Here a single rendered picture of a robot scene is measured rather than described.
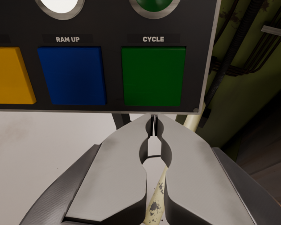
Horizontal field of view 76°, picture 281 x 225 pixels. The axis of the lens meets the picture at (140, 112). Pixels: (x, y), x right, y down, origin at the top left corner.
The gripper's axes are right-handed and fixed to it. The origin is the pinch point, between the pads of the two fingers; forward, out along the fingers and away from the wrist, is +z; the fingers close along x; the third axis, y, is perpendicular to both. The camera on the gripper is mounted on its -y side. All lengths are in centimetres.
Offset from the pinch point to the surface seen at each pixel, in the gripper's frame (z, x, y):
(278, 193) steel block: 26, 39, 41
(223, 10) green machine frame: 36.2, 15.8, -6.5
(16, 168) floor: 70, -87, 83
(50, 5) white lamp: 10.8, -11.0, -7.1
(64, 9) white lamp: 10.8, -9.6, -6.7
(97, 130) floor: 95, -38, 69
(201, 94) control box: 11.2, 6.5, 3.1
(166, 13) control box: 10.9, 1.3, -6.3
